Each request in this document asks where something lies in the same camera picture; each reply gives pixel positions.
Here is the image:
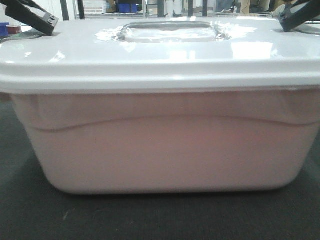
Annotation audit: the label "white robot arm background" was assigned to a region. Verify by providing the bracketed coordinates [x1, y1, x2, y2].
[0, 0, 320, 35]

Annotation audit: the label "small blue bin far left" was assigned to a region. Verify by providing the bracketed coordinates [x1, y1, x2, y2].
[0, 22, 10, 37]

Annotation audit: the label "white plastic storage bin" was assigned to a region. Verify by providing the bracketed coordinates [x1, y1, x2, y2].
[0, 89, 320, 194]

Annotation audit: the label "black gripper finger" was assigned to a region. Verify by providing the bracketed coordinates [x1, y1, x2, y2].
[277, 0, 320, 32]
[0, 0, 59, 36]

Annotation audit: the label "red box far left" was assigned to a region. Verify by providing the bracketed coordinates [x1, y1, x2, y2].
[7, 25, 22, 35]

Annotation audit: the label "blue bins on background shelf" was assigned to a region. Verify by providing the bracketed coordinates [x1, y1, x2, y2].
[117, 3, 138, 13]

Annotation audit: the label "white bin lid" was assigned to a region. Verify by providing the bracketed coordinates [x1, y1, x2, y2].
[0, 16, 320, 95]

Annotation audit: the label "black metal frame background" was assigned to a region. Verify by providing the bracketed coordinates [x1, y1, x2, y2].
[63, 0, 216, 20]

